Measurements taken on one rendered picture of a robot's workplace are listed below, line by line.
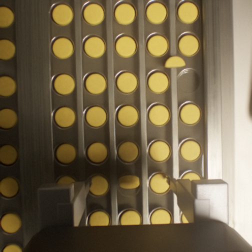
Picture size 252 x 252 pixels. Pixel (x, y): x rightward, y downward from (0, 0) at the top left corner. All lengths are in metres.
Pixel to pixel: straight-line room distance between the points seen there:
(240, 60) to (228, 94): 0.17
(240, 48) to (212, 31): 0.17
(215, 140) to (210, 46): 0.05
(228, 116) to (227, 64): 0.03
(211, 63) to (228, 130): 0.04
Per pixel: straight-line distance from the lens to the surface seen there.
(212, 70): 0.18
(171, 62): 0.18
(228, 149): 0.19
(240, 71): 0.35
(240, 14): 0.36
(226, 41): 0.19
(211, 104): 0.18
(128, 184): 0.18
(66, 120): 0.18
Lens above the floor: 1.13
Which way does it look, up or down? 88 degrees down
